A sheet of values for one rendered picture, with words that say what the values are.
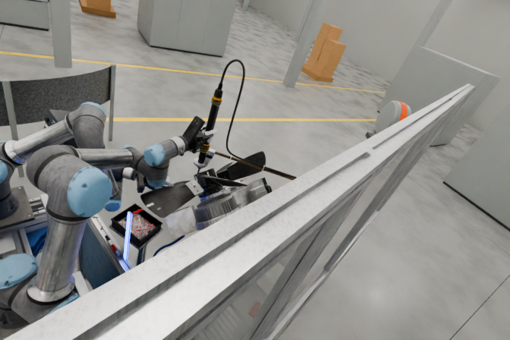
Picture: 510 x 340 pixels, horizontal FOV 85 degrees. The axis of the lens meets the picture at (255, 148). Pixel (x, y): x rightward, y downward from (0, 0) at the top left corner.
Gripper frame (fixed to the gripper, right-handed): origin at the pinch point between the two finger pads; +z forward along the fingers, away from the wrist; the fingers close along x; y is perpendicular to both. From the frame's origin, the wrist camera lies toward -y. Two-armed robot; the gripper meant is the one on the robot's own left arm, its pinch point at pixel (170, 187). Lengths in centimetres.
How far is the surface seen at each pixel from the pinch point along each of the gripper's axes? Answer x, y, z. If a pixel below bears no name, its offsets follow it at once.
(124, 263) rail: 34.5, -23.0, -8.7
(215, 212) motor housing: 3.2, -4.1, 26.1
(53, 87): 20, 112, -140
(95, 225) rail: 33.4, -6.9, -32.6
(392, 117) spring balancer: -73, -12, 79
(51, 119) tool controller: -7, 17, -73
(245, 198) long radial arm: 5.5, 18.4, 40.5
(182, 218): 15.6, -1.7, 10.3
